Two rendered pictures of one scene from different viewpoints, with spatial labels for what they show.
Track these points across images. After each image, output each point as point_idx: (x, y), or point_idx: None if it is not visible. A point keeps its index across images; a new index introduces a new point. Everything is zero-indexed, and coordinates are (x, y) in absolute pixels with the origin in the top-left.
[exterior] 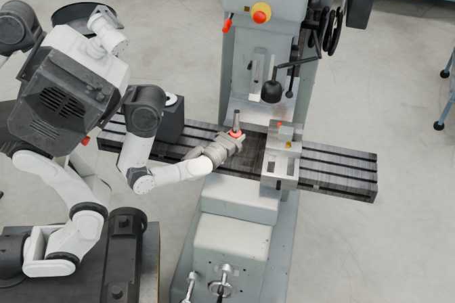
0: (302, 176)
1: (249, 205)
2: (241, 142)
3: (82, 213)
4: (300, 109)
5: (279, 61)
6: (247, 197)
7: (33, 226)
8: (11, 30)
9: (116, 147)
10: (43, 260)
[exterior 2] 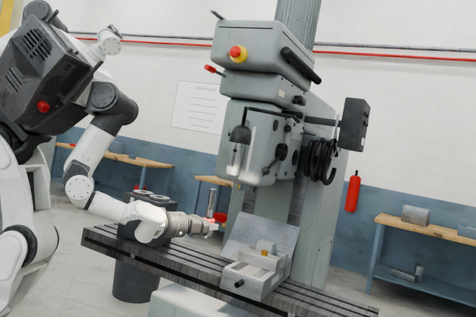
0: (275, 296)
1: (201, 314)
2: (220, 263)
3: (9, 232)
4: (299, 271)
5: (259, 134)
6: (202, 308)
7: None
8: (37, 11)
9: (95, 241)
10: None
